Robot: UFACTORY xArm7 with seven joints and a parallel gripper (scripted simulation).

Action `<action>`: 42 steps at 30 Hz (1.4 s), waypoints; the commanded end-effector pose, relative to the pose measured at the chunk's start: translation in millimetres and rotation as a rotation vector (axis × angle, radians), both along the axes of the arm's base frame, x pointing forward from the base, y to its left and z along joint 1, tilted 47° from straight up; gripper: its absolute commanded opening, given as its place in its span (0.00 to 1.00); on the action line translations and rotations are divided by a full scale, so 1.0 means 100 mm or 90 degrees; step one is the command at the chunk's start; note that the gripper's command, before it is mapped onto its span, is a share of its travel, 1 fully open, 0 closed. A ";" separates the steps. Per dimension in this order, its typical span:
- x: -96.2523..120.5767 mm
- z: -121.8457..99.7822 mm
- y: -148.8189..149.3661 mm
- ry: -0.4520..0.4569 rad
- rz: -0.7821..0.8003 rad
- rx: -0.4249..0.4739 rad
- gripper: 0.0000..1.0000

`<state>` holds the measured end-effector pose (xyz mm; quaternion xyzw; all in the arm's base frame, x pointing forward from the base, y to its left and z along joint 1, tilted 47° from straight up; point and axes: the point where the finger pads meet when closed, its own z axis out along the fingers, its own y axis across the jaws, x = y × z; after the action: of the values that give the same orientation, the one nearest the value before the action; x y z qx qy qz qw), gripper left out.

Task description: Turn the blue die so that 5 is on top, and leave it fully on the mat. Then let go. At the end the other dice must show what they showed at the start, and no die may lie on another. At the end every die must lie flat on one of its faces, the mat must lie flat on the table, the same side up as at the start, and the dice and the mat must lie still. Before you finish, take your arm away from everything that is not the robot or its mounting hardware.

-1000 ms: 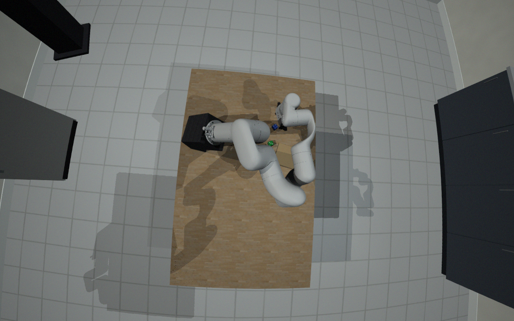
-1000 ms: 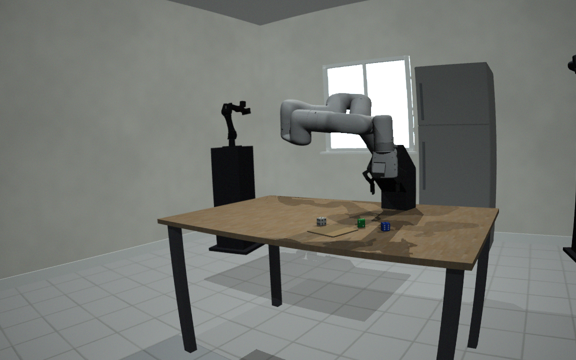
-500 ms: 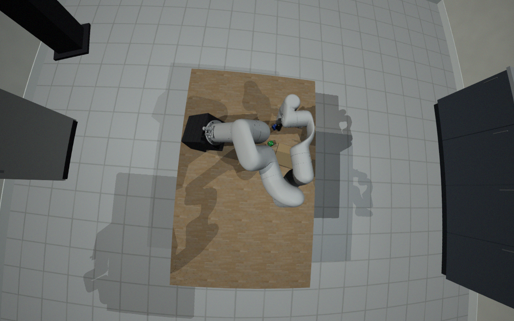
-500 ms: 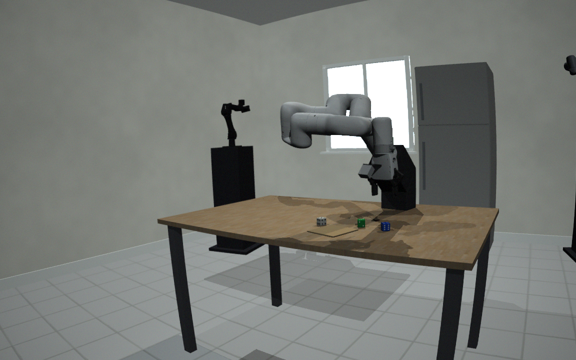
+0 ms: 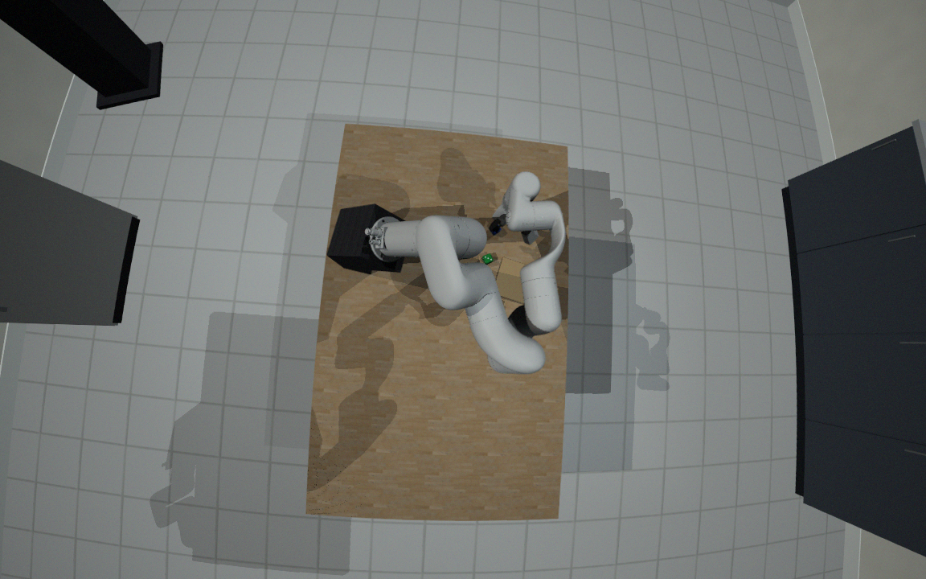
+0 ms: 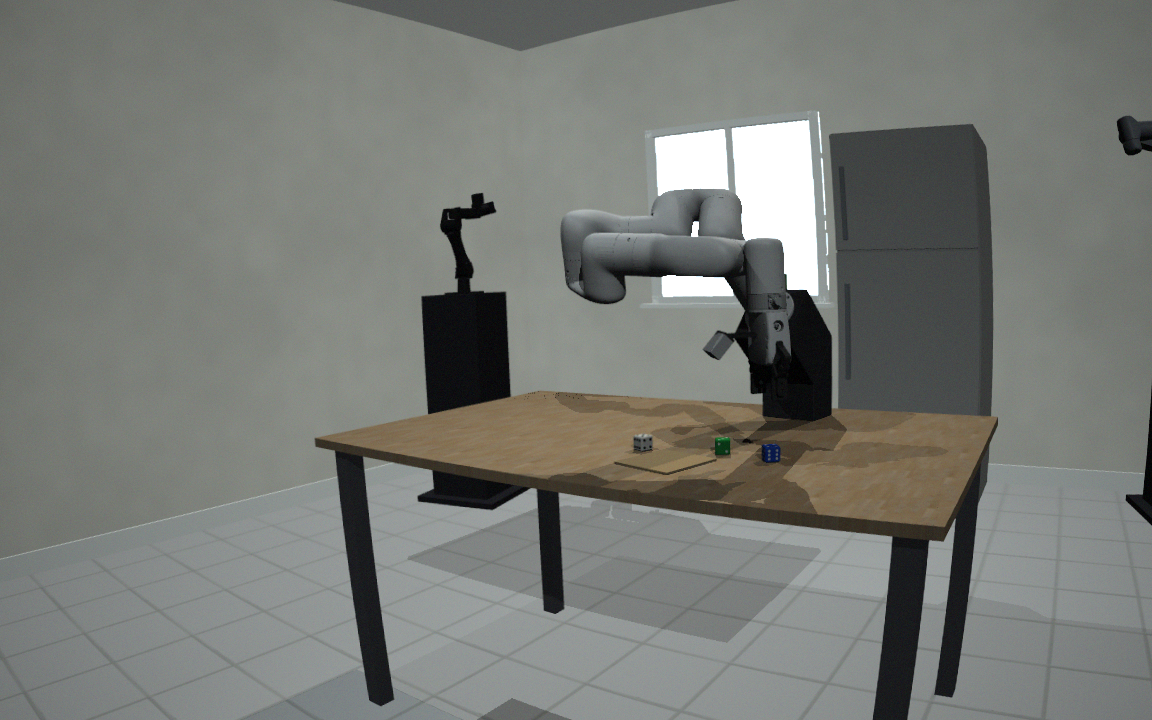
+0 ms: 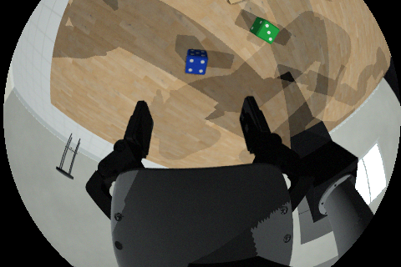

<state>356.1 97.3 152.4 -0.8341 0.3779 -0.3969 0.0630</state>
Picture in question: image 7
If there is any blue die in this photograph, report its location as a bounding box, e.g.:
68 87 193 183
185 49 208 75

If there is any green die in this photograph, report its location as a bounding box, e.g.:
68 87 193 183
250 17 280 44

